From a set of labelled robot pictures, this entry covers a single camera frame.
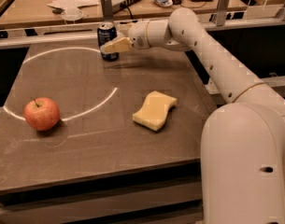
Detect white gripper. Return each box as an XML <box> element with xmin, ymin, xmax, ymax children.
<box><xmin>100</xmin><ymin>21</ymin><xmax>150</xmax><ymax>54</ymax></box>

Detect blue pepsi can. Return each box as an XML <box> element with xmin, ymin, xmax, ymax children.
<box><xmin>97</xmin><ymin>21</ymin><xmax>119</xmax><ymax>62</ymax></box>

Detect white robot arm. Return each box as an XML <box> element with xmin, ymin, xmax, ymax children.
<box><xmin>101</xmin><ymin>7</ymin><xmax>285</xmax><ymax>224</ymax></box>

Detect red apple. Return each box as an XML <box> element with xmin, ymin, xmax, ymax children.
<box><xmin>23</xmin><ymin>97</ymin><xmax>60</xmax><ymax>131</ymax></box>

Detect white power strip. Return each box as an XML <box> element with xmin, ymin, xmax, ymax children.
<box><xmin>112</xmin><ymin>0</ymin><xmax>141</xmax><ymax>13</ymax></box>

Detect white papers on desk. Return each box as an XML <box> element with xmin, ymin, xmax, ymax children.
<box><xmin>48</xmin><ymin>0</ymin><xmax>100</xmax><ymax>9</ymax></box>

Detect blue white packet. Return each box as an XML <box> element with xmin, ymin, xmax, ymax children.
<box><xmin>153</xmin><ymin>0</ymin><xmax>173</xmax><ymax>7</ymax></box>

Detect clear plastic lid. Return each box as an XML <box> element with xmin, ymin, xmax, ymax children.
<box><xmin>61</xmin><ymin>9</ymin><xmax>83</xmax><ymax>21</ymax></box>

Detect yellow sponge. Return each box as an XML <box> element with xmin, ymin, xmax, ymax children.
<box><xmin>132</xmin><ymin>91</ymin><xmax>178</xmax><ymax>132</ymax></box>

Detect wooden background desk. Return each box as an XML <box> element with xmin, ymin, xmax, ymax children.
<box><xmin>0</xmin><ymin>0</ymin><xmax>252</xmax><ymax>30</ymax></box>

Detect grey metal post left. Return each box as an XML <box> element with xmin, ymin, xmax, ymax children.
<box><xmin>100</xmin><ymin>0</ymin><xmax>114</xmax><ymax>21</ymax></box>

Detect grey metal post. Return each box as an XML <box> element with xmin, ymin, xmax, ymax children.
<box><xmin>100</xmin><ymin>0</ymin><xmax>114</xmax><ymax>21</ymax></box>
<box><xmin>215</xmin><ymin>0</ymin><xmax>230</xmax><ymax>26</ymax></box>

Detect grey metal post right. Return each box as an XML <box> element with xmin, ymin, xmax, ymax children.
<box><xmin>215</xmin><ymin>0</ymin><xmax>230</xmax><ymax>26</ymax></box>

